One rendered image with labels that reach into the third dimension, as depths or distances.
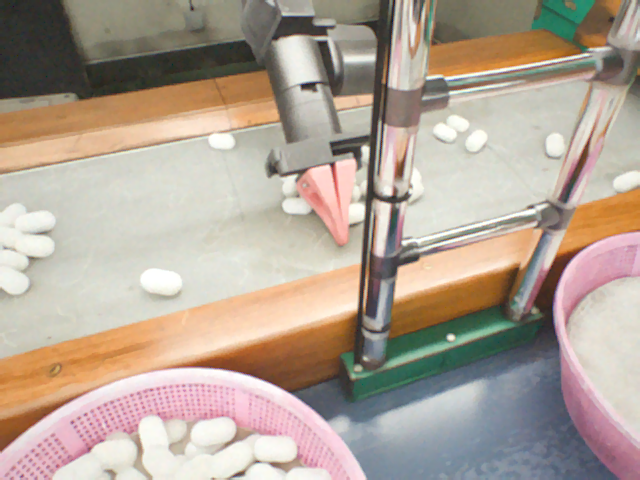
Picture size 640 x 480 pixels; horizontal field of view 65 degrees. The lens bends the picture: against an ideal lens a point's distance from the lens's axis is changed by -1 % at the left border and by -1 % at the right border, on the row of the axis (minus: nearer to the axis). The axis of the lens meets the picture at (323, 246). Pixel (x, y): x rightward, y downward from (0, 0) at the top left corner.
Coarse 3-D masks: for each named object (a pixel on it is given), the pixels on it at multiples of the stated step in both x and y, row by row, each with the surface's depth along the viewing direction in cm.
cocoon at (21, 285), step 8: (0, 272) 45; (8, 272) 45; (16, 272) 45; (0, 280) 45; (8, 280) 45; (16, 280) 45; (24, 280) 45; (8, 288) 45; (16, 288) 45; (24, 288) 45
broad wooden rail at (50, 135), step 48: (432, 48) 80; (480, 48) 80; (528, 48) 80; (576, 48) 81; (144, 96) 69; (192, 96) 69; (240, 96) 68; (0, 144) 60; (48, 144) 61; (96, 144) 62; (144, 144) 64
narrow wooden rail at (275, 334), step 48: (528, 240) 48; (576, 240) 48; (288, 288) 43; (336, 288) 43; (432, 288) 43; (480, 288) 46; (96, 336) 40; (144, 336) 40; (192, 336) 40; (240, 336) 40; (288, 336) 40; (336, 336) 43; (0, 384) 36; (48, 384) 36; (96, 384) 36; (288, 384) 45; (0, 432) 36; (96, 432) 40
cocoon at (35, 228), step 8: (24, 216) 51; (32, 216) 51; (40, 216) 51; (48, 216) 51; (16, 224) 50; (24, 224) 50; (32, 224) 51; (40, 224) 51; (48, 224) 51; (24, 232) 51; (32, 232) 51
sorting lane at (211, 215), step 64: (256, 128) 67; (512, 128) 67; (0, 192) 57; (64, 192) 57; (128, 192) 57; (192, 192) 57; (256, 192) 57; (448, 192) 57; (512, 192) 57; (64, 256) 50; (128, 256) 50; (192, 256) 50; (256, 256) 50; (320, 256) 50; (0, 320) 44; (64, 320) 44; (128, 320) 44
